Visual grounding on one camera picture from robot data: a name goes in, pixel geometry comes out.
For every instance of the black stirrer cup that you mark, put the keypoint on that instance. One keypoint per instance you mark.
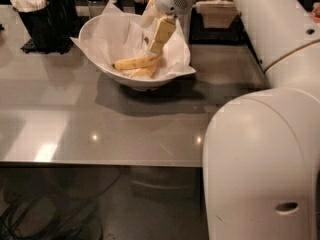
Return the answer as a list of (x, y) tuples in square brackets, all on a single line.
[(140, 6)]

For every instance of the black cutlery holder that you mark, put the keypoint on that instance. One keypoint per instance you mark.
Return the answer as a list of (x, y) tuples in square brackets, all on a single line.
[(50, 27)]

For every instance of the white ceramic bowl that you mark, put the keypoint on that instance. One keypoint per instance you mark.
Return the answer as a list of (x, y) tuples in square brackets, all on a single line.
[(140, 82)]

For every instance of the black napkin holder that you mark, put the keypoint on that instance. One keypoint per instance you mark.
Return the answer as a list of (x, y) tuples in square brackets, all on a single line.
[(198, 34)]

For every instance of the yellow banana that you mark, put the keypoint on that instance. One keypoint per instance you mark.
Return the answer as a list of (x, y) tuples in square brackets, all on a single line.
[(141, 72), (136, 62)]

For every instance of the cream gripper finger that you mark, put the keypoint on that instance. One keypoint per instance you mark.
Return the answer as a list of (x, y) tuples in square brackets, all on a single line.
[(150, 14), (165, 28)]

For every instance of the brown paper napkins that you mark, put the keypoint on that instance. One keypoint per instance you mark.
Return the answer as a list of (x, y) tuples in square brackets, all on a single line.
[(216, 13)]

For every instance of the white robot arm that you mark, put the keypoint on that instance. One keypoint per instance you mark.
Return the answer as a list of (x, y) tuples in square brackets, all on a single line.
[(261, 151)]

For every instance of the white paper liner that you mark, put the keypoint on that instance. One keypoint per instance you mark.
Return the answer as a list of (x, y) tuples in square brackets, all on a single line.
[(113, 34)]

